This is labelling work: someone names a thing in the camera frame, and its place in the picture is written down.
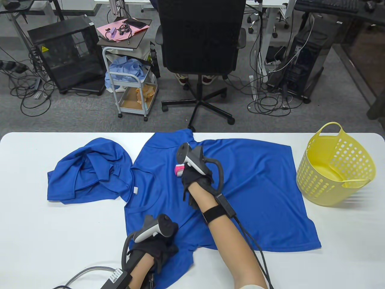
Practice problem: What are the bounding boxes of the light blue cloth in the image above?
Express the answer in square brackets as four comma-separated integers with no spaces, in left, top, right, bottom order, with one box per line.
[105,57,151,93]

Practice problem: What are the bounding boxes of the black cable bundle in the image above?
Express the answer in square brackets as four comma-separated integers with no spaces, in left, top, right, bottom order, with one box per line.
[116,23,133,40]

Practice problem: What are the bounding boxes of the aluminium frame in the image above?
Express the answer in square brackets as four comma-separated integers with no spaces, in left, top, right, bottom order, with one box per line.
[108,0,128,18]

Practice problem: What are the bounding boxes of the black keyboard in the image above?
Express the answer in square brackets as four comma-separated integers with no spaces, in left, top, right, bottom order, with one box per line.
[296,0,360,13]

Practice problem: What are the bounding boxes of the black power strip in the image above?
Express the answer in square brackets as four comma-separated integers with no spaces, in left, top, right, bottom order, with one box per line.
[0,60,27,73]

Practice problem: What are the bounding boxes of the black computer tower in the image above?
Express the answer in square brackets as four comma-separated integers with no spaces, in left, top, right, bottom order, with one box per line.
[267,14,342,104]

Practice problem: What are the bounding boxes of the orange cloth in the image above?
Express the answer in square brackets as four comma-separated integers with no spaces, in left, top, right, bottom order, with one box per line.
[135,84,157,106]

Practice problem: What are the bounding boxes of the black square board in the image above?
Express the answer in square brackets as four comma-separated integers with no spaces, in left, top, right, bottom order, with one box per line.
[97,18,152,50]

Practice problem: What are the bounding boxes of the yellow perforated plastic basket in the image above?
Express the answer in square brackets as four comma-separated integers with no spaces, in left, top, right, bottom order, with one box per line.
[296,122,377,207]

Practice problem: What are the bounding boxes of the pink paper sheet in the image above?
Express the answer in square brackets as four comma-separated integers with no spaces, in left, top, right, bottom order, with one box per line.
[96,17,151,41]

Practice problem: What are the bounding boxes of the person's right forearm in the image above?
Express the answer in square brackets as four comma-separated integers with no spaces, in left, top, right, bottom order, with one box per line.
[189,182,268,289]

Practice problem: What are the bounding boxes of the black and white controller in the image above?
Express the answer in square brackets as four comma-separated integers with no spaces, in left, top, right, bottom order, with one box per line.
[176,143,208,175]
[133,214,174,243]

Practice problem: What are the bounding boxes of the person's left hand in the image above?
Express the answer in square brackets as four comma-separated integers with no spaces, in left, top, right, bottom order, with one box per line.
[128,223,180,273]

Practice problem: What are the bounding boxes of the person's right hand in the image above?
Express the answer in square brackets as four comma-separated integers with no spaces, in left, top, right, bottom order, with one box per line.
[180,164,214,208]

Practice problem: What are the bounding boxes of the blue t-shirt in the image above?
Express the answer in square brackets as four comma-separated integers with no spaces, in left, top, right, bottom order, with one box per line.
[124,129,322,289]
[47,137,134,204]

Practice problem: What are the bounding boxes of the black office chair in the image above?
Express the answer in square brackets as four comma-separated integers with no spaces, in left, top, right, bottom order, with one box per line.
[156,0,247,133]

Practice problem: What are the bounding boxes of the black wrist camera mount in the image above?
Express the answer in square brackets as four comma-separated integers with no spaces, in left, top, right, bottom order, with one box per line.
[141,271,157,289]

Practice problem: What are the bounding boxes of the white power strip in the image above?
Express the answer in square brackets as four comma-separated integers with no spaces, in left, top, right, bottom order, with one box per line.
[249,75,258,101]

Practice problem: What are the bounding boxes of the black glass computer case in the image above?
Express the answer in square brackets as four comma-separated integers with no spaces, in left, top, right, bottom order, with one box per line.
[27,15,106,94]

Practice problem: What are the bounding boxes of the white rolling cart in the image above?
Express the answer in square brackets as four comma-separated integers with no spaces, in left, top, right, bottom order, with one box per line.
[102,45,158,122]

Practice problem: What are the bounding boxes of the tangle of black floor cables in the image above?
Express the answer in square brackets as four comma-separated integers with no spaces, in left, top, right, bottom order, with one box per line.
[247,12,304,116]
[0,45,56,117]

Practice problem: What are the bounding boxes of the black wrist strap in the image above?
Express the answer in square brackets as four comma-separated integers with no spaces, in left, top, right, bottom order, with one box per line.
[202,206,227,224]

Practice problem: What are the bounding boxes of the white desk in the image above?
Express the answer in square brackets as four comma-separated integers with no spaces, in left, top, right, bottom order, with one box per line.
[94,0,288,101]

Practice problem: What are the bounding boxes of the grey cable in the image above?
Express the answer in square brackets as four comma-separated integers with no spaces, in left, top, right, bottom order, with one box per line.
[51,266,118,289]

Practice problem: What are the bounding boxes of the black sensor box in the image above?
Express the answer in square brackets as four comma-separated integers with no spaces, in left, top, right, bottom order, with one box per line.
[102,268,133,289]
[215,194,237,218]

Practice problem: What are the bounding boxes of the black desk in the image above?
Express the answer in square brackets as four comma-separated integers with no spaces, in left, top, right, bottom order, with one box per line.
[293,0,385,120]

